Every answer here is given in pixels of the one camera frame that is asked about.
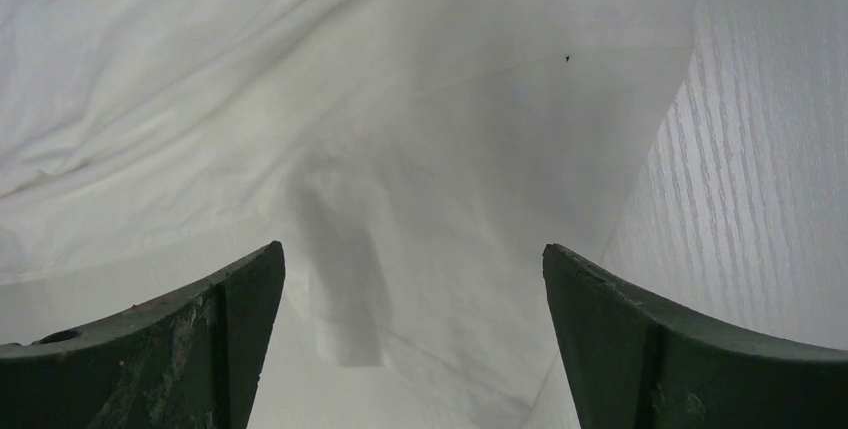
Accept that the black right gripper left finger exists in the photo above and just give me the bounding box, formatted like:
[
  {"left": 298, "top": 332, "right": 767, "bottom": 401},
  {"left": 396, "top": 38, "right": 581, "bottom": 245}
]
[{"left": 1, "top": 241, "right": 285, "bottom": 428}]

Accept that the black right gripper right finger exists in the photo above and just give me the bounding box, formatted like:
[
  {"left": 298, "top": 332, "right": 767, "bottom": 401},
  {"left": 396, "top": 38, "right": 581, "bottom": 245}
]
[{"left": 543, "top": 244, "right": 847, "bottom": 428}]

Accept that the white t shirt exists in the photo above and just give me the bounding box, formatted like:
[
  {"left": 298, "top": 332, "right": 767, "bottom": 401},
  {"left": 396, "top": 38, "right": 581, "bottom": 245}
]
[{"left": 1, "top": 0, "right": 696, "bottom": 428}]

